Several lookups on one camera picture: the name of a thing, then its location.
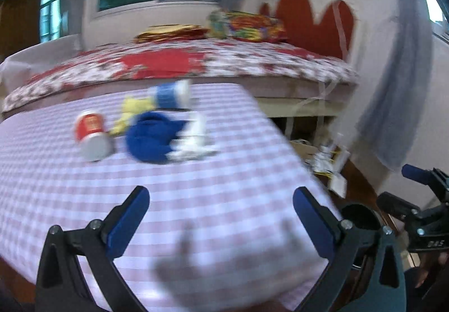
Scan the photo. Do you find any blue cloth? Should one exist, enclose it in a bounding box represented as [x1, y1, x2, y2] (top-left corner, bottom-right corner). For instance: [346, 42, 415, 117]
[125, 111, 186, 164]

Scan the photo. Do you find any long grey curtain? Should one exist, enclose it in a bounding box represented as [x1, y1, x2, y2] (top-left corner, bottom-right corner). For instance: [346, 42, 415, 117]
[356, 0, 436, 172]

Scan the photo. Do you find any colourful printed pillow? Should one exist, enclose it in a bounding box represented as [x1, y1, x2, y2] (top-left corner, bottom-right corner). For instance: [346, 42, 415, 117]
[207, 10, 286, 42]

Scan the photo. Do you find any white cloth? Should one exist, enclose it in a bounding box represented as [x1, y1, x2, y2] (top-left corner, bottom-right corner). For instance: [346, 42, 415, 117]
[166, 112, 218, 162]

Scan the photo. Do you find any beige bed frame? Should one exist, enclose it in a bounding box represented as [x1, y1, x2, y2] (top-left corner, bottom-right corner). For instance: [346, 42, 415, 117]
[253, 84, 355, 120]

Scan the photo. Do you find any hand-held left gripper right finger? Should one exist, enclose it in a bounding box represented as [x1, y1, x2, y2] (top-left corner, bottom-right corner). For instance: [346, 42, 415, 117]
[293, 187, 407, 312]

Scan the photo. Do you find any black trash bin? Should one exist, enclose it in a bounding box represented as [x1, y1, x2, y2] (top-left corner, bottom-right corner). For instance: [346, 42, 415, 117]
[338, 203, 384, 270]

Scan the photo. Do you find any folded yellow red blanket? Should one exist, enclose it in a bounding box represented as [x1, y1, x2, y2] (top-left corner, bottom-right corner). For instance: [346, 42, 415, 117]
[134, 24, 209, 44]

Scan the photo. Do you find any window beside grey curtain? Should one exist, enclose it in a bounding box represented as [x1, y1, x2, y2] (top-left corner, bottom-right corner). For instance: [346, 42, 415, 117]
[423, 0, 449, 39]

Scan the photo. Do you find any red floral bedspread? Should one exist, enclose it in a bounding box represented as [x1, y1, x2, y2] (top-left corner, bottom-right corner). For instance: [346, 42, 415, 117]
[2, 40, 358, 113]

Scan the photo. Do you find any yellow cloth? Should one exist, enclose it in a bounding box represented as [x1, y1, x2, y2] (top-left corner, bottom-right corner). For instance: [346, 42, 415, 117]
[110, 96, 155, 135]

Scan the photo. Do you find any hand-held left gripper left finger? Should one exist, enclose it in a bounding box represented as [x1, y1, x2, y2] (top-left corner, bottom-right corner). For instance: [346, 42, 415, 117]
[35, 186, 151, 312]

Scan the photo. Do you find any red heart-shaped headboard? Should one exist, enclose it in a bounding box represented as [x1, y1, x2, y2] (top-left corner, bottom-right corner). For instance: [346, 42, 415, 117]
[260, 0, 356, 62]

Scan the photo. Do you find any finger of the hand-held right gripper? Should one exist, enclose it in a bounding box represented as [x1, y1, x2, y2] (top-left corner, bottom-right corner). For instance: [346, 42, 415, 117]
[377, 192, 421, 225]
[402, 164, 449, 204]

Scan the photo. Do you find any white cloth cover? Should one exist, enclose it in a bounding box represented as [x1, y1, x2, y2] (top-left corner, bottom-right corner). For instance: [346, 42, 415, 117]
[0, 35, 83, 88]

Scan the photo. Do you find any red paper cup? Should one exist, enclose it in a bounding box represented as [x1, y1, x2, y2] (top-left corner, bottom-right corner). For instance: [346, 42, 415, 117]
[74, 110, 114, 162]

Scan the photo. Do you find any blue white paper cup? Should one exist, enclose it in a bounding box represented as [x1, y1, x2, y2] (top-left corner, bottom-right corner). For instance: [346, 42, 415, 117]
[147, 80, 193, 110]

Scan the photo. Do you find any small side window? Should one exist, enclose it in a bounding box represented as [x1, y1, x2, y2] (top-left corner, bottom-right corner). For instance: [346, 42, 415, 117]
[38, 0, 65, 44]

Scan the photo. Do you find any pink checked tablecloth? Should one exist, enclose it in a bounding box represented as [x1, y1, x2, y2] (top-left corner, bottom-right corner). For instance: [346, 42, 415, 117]
[0, 82, 342, 311]

